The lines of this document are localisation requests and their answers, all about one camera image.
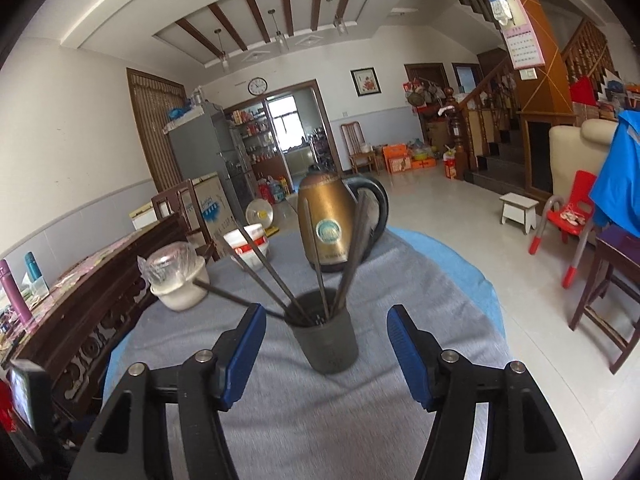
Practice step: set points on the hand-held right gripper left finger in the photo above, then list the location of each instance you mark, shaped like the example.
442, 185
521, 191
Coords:
242, 360

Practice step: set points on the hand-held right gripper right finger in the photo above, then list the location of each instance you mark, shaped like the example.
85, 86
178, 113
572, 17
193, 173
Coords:
412, 360

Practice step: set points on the bunch of dark chopsticks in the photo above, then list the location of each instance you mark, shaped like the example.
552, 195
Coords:
225, 296

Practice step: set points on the dark grey utensil holder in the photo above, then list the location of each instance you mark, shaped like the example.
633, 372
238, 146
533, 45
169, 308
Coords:
325, 345

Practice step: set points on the grey tablecloth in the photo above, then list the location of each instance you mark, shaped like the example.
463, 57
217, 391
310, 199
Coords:
310, 420

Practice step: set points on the dark carved wooden cabinet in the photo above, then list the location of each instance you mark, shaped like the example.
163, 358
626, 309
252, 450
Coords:
75, 320

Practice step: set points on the light blue table cover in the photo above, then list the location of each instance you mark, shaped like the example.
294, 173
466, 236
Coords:
450, 260

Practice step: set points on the pink thermos bottle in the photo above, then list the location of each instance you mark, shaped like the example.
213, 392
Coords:
12, 290

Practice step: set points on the teal thermos bottle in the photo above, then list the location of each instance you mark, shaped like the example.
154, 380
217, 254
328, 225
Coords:
32, 266

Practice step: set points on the white round fan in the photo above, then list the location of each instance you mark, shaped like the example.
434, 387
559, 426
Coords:
261, 215

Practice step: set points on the white box blue print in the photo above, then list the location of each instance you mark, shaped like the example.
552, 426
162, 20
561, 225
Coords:
215, 205

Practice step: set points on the floral cabinet cover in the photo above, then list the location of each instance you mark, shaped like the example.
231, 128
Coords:
95, 262

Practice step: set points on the dark wooden dining chair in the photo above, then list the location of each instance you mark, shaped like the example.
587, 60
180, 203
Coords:
172, 205

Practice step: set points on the group of plastic jugs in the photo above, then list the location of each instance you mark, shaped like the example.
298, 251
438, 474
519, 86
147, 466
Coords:
275, 190

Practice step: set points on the white chest freezer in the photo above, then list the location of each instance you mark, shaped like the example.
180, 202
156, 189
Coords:
142, 215

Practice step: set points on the gold electric kettle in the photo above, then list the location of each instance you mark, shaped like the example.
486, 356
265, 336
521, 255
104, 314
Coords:
325, 200

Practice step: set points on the white step stool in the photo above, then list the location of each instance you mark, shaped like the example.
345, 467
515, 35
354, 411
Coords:
519, 210

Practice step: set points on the red gift box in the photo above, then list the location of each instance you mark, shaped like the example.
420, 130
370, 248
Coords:
455, 165

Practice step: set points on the orange cardboard boxes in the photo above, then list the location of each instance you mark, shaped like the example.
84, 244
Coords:
400, 160

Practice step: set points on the grey refrigerator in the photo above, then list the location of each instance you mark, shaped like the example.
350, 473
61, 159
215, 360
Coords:
200, 155

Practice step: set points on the light wooden chair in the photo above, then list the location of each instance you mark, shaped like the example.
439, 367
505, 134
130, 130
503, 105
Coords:
357, 152

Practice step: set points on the kitchen shelf with goods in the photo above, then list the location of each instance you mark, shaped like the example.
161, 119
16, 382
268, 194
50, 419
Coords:
255, 140

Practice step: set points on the red plastic child chair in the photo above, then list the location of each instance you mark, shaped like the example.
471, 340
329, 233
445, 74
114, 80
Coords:
575, 210

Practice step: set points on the dark wooden stool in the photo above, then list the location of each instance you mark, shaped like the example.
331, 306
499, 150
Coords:
615, 260

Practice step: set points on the wooden door bead curtain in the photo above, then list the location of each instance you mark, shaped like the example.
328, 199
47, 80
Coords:
152, 130

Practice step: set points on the wooden staircase railing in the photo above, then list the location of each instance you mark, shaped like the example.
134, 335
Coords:
480, 120

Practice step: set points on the blue bag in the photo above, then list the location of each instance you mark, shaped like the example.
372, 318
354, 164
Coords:
180, 112

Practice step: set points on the cream armchair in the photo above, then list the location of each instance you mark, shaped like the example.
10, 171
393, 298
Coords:
575, 155

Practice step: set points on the blue garment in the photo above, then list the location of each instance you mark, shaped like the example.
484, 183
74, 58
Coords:
617, 175

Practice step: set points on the glass pendant lamp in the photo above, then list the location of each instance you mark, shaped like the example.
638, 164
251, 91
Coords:
341, 24
223, 62
281, 41

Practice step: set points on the hanging plastic bag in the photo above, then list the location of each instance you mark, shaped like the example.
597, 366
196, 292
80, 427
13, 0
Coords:
501, 7

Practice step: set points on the round wall clock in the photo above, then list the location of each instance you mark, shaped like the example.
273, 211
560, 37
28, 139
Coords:
257, 86

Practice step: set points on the framed wall picture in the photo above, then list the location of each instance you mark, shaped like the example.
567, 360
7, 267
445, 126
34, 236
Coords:
365, 81

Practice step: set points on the white wall switch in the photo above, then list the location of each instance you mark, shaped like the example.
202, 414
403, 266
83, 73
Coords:
528, 74

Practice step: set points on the pink wall calendar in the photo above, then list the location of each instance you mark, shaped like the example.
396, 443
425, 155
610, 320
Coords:
525, 40

